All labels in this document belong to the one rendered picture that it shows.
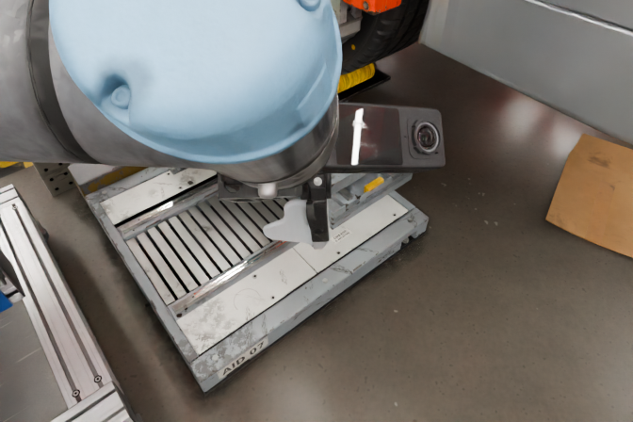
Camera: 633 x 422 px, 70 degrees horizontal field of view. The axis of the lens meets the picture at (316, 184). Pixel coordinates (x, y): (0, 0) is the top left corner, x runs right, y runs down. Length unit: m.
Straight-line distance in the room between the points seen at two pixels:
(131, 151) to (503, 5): 0.72
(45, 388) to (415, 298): 0.95
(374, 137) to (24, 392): 1.01
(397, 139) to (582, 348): 1.22
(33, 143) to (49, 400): 1.01
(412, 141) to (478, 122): 1.75
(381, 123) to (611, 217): 1.58
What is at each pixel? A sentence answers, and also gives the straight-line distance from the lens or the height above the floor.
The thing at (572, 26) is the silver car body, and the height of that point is 0.88.
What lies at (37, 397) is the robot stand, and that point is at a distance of 1.18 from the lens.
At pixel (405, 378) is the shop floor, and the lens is 1.29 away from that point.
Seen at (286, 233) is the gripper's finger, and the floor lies 0.86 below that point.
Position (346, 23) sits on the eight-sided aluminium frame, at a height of 0.77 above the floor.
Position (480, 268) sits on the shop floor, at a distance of 1.52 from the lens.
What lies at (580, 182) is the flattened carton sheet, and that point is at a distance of 1.93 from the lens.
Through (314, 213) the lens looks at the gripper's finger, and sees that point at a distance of 0.35.
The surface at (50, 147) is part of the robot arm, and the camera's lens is 0.18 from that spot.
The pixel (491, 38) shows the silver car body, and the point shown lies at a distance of 0.85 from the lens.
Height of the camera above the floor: 1.17
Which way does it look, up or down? 45 degrees down
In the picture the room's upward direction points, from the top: straight up
